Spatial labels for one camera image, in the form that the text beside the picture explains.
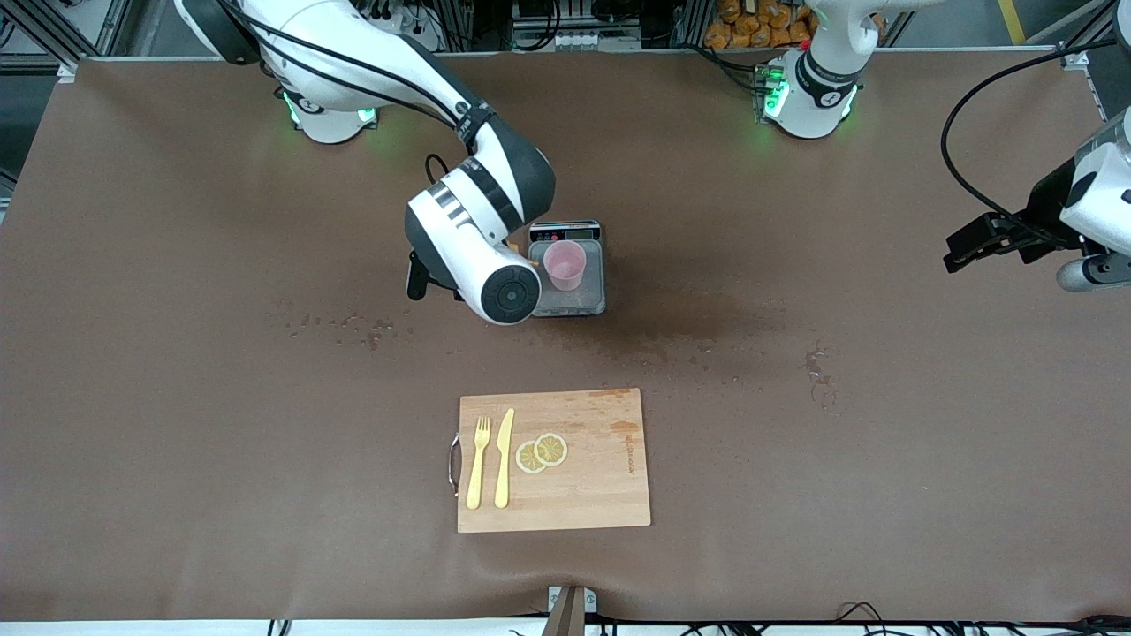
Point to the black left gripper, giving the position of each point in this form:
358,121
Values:
1040,215

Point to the pink plastic cup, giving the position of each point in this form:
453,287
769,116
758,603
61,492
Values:
565,263

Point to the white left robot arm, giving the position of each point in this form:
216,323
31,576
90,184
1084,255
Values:
808,88

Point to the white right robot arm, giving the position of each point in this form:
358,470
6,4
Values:
353,44

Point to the grey digital kitchen scale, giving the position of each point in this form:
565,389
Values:
579,302

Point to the yellow plastic fork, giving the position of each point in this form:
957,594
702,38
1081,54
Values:
476,477

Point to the yellow plastic knife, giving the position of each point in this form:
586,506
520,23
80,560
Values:
504,468

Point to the lemon slice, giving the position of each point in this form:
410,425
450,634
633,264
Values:
552,449
527,459

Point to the white power strip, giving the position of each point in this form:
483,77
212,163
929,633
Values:
424,35

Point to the white terminal block row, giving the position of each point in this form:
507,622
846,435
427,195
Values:
574,40

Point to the orange snack packets pile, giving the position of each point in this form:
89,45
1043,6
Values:
751,31

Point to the aluminium frame strut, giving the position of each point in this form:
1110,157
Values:
1074,57
66,69

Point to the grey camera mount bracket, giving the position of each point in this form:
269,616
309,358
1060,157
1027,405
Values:
570,614

